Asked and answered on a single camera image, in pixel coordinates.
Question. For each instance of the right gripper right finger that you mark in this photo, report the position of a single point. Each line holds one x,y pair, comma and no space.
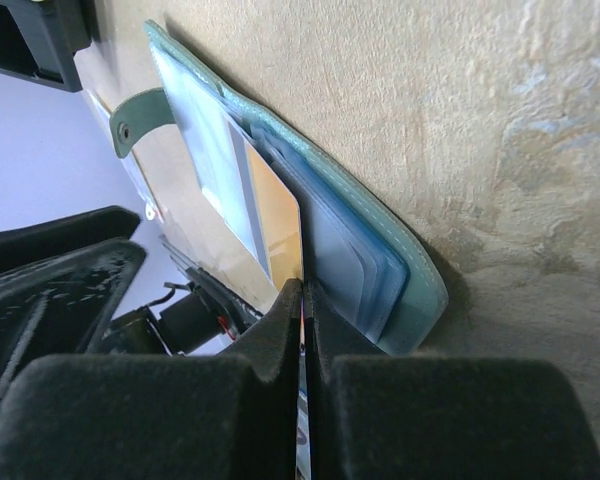
375,416

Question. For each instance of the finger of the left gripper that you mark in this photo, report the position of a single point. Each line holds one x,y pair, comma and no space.
61,282

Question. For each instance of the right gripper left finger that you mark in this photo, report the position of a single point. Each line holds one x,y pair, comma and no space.
128,416

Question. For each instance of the green card holder wallet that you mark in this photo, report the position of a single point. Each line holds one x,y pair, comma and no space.
373,270

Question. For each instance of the orange card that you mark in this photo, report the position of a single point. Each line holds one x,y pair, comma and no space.
279,218

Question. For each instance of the black white sorting tray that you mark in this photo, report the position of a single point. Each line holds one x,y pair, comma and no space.
39,40

